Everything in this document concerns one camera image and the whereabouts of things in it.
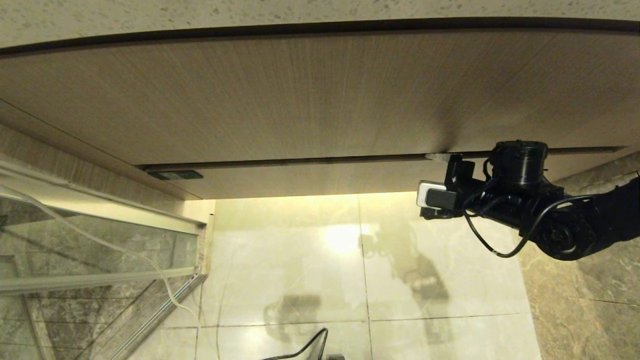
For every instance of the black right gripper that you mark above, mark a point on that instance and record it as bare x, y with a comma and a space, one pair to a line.
462, 172

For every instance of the light wooden drawer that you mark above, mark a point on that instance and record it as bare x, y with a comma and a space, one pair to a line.
325, 177

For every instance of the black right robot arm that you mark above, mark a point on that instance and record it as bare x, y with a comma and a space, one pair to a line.
520, 160

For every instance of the light wooden vanity cabinet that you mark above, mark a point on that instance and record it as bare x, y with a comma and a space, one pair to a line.
300, 100

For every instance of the dark rectangular plate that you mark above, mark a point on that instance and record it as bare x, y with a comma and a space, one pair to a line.
175, 175

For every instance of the speckled stone countertop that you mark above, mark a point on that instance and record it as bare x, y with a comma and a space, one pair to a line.
100, 17

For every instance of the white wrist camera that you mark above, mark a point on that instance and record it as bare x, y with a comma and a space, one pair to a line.
429, 194

